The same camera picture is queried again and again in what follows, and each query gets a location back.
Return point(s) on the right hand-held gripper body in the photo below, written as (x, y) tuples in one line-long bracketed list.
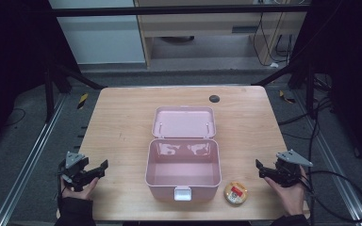
[(290, 169)]

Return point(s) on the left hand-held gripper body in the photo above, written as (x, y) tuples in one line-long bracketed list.
[(74, 169)]

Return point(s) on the round yellow tin red label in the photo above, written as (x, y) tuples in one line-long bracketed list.
[(235, 193)]

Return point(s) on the pink storage box with lid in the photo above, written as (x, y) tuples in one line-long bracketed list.
[(182, 163)]

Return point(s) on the person's left hand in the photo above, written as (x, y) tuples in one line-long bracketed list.
[(86, 191)]

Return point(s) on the person's right hand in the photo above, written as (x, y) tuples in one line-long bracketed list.
[(290, 199)]

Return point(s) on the yellow black tape strip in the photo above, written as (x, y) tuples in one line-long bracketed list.
[(82, 101), (286, 98)]

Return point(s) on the white plug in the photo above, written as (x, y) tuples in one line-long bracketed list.
[(274, 65)]

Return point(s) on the dark curtain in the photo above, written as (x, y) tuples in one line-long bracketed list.
[(352, 62), (12, 62)]

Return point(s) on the white cabinet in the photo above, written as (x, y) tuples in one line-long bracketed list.
[(100, 37)]

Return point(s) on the wooden desk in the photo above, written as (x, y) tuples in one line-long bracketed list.
[(201, 23)]

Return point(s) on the metal floor rail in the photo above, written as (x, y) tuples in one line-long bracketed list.
[(336, 175), (28, 163)]

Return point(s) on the black frame stand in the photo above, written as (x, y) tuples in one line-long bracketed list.
[(310, 91), (48, 94)]

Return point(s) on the black horizontal frame bar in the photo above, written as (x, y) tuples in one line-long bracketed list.
[(169, 11)]

